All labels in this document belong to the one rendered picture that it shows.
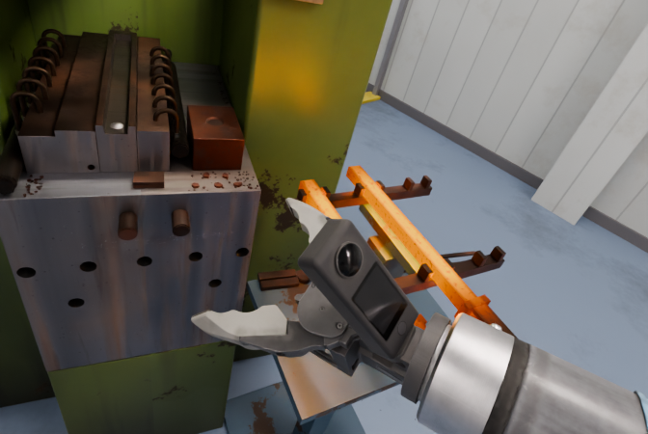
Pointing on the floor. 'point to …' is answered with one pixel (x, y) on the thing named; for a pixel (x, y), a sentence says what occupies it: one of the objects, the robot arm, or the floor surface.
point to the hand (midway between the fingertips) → (239, 249)
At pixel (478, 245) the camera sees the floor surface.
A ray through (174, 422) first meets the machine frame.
